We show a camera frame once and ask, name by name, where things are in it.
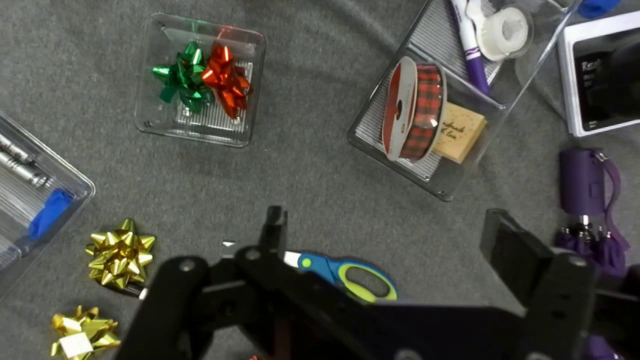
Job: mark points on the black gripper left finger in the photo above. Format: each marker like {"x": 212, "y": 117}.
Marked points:
{"x": 273, "y": 237}

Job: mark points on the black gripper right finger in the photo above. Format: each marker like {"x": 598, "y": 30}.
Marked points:
{"x": 514, "y": 254}

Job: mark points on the red gift bow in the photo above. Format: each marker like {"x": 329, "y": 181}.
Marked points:
{"x": 227, "y": 80}

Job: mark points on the green gift bow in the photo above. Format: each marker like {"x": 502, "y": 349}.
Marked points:
{"x": 183, "y": 78}

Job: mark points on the small clear square holder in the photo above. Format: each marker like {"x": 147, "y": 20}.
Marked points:
{"x": 166, "y": 35}

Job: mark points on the blue green scissors near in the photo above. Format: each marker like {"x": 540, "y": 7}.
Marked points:
{"x": 354, "y": 276}

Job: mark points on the small wooden stamp block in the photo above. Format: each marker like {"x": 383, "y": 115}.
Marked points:
{"x": 458, "y": 132}

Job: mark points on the large gold gift bow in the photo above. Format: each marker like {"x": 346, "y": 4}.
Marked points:
{"x": 121, "y": 257}

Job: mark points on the clear tray with spool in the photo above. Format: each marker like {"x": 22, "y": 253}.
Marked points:
{"x": 432, "y": 172}

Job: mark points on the red ribbon spool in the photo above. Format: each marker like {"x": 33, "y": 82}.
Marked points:
{"x": 412, "y": 108}

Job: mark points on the purple marker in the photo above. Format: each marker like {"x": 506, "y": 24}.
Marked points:
{"x": 472, "y": 56}

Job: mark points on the small gold gift bow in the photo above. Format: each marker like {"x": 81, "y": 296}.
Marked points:
{"x": 82, "y": 335}

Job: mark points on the clear tray with white tape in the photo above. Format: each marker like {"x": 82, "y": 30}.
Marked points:
{"x": 434, "y": 37}

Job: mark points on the white tape roll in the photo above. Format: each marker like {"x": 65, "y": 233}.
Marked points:
{"x": 505, "y": 35}

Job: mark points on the clear tray with blue markers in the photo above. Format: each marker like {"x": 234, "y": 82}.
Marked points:
{"x": 41, "y": 193}

